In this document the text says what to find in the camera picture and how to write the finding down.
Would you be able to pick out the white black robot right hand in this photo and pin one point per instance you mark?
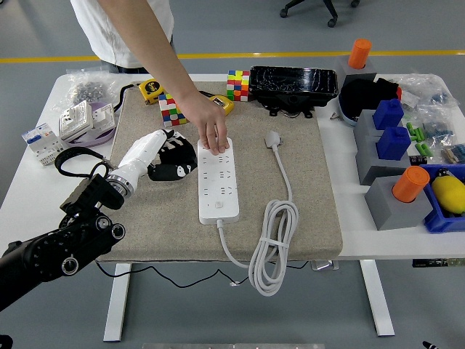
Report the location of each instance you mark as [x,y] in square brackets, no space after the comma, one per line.
[433,346]

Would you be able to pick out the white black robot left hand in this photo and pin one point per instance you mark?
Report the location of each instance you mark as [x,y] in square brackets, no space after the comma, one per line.
[141,152]

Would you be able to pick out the person's left hand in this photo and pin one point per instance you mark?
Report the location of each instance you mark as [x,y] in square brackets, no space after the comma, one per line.
[210,120]

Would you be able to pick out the black power adapter plug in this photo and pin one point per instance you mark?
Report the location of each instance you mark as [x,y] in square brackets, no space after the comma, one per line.
[181,154]

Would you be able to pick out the white power strip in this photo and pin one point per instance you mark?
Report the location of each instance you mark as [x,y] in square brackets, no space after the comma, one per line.
[218,189]

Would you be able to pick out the person's left forearm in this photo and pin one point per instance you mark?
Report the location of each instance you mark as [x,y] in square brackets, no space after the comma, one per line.
[152,40]

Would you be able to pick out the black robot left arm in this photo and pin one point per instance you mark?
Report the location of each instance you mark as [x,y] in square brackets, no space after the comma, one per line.
[36,254]

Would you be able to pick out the dark circuit board strip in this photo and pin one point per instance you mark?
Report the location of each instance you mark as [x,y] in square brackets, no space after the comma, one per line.
[436,262]

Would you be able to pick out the yellow tape measure black window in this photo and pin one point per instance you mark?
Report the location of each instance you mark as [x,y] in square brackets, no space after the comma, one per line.
[223,103]

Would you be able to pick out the three-by-three puzzle cube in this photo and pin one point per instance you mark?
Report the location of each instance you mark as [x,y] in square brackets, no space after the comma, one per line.
[169,109]

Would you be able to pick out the many-celled puzzle cube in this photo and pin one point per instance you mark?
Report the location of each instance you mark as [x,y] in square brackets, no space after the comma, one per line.
[238,85]

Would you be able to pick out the purple tape reel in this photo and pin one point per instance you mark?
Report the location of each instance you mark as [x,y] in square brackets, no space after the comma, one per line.
[103,116]

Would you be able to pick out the yellow tape measure round label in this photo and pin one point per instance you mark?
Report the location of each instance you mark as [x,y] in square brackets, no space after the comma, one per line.
[152,89]

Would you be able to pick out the white table leg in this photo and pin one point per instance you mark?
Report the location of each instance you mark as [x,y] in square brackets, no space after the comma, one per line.
[378,298]
[118,301]

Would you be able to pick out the grey-brown mat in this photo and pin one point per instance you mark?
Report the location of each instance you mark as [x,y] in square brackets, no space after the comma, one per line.
[163,225]

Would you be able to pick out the clear bag of metal nuts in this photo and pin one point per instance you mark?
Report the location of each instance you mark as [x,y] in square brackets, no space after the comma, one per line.
[87,91]

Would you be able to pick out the black device with cracked screen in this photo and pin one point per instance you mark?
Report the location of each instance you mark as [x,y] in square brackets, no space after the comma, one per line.
[290,83]

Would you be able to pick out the white circuit breaker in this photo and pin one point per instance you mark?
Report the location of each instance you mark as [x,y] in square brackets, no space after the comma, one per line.
[40,141]

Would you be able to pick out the small metal clip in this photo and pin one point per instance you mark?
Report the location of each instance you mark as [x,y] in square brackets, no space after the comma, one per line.
[334,116]

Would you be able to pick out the blue plastic bin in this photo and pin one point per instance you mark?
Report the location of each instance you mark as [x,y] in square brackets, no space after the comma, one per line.
[441,221]

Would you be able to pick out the person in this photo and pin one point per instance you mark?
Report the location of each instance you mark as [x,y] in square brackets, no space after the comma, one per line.
[91,29]

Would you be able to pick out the pale blue bowl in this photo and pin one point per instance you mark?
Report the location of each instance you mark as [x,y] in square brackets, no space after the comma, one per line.
[347,114]

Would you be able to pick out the black cloth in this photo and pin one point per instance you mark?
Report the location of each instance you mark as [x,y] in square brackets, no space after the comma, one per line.
[359,92]

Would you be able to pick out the yellow rounded toy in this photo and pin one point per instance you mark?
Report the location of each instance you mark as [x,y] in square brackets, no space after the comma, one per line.
[450,194]

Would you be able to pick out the black office chair base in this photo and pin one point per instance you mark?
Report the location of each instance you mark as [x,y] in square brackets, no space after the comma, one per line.
[328,9]

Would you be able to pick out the orange cylinder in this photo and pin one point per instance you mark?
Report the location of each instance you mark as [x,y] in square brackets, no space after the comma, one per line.
[410,183]
[359,52]

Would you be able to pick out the blue square peg block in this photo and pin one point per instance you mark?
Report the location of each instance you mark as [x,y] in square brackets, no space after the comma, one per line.
[394,143]
[388,114]

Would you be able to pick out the small black component strip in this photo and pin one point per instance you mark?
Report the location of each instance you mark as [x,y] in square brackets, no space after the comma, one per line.
[418,160]

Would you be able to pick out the clear bag of resistors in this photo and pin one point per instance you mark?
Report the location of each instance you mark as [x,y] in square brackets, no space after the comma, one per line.
[454,152]

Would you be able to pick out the green plastic cylinder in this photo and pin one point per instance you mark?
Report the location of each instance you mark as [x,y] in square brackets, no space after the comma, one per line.
[421,147]
[428,151]
[410,128]
[419,134]

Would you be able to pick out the clear bag of blue parts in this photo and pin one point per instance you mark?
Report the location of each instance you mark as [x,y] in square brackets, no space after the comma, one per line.
[425,89]

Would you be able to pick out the clear bag of dark parts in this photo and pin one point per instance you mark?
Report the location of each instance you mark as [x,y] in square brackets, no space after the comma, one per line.
[436,123]

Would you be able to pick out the white wall socket box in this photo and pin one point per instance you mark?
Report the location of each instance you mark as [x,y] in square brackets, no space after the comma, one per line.
[74,121]

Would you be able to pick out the metal bracket under table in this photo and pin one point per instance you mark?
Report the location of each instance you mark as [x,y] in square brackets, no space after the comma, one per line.
[325,266]

